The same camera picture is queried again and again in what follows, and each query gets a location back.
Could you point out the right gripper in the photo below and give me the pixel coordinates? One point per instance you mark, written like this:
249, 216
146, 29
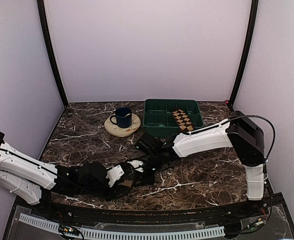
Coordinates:
146, 180

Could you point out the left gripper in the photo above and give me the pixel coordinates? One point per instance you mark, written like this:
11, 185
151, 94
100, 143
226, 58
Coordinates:
118, 189

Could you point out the green divided plastic tray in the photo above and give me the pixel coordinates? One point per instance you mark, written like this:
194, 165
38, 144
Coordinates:
158, 119

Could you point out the brown argyle sock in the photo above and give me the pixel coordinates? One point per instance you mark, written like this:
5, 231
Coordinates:
182, 120

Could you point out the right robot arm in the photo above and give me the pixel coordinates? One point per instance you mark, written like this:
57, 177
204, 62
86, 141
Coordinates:
238, 132

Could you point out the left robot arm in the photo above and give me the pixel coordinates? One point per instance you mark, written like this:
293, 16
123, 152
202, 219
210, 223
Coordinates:
29, 178

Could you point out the cream round coaster plate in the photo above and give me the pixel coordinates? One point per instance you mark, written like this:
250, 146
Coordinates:
119, 132

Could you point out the dark blue enamel mug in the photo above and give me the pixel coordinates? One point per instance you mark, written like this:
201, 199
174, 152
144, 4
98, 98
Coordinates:
122, 117

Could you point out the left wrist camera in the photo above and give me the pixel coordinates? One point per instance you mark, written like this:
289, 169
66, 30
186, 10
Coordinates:
114, 174

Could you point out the white slotted cable duct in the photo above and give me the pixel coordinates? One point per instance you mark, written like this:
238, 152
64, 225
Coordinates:
121, 232

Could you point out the black front rail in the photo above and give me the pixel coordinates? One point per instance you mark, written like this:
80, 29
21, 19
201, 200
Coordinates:
227, 214

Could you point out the right black frame post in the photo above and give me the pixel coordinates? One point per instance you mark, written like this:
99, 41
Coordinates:
245, 53

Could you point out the black frame post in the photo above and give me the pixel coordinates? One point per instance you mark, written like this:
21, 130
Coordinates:
50, 51
245, 53

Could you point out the left black frame post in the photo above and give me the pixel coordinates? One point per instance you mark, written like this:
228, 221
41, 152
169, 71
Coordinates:
50, 51

